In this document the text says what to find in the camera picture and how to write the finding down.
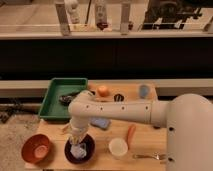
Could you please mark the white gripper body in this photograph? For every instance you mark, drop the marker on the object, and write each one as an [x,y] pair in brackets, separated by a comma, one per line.
[76,136]

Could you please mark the white towel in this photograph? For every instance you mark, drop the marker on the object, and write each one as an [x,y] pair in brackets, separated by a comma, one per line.
[79,150]

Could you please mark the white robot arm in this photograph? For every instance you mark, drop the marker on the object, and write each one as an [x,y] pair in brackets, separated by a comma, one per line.
[188,119]

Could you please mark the dark purple bowl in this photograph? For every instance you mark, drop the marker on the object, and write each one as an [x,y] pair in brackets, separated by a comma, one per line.
[90,148]

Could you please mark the orange bowl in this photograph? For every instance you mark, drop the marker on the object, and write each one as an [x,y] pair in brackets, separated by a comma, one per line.
[36,148]

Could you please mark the green plastic tray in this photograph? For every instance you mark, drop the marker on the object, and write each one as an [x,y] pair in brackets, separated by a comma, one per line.
[52,109]

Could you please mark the dark object in tray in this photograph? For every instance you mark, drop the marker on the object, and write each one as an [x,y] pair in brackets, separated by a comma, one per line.
[67,98]

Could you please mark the white cup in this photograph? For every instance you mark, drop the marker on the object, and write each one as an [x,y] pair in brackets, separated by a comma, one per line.
[118,147]

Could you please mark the orange fruit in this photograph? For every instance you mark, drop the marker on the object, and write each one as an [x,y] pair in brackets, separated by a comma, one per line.
[103,91]

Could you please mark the black round object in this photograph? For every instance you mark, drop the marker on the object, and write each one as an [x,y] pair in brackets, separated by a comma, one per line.
[118,97]

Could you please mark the orange carrot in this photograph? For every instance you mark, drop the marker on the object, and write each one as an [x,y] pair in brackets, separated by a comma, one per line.
[130,134]

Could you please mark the light blue cup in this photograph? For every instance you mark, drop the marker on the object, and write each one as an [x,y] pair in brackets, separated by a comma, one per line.
[144,91]

